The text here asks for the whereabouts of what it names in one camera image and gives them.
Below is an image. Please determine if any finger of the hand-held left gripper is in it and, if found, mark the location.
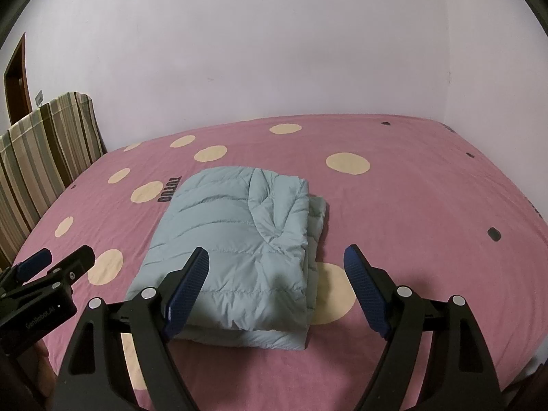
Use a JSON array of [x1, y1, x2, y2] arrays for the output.
[[21, 245, 96, 292], [0, 248, 53, 286]]

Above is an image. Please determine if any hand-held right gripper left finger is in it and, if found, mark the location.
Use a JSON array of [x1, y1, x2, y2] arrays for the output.
[[55, 246, 210, 411]]

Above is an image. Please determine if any bed with pink dotted sheet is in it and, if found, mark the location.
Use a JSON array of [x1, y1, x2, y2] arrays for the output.
[[12, 113, 548, 411]]

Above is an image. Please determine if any light blue puffer jacket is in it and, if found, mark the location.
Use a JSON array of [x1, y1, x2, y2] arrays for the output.
[[125, 165, 328, 352]]

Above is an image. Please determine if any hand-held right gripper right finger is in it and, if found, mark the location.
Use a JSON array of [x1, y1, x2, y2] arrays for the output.
[[344, 244, 501, 411]]

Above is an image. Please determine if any brown wooden door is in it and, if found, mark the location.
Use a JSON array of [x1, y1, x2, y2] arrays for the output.
[[3, 32, 33, 126]]

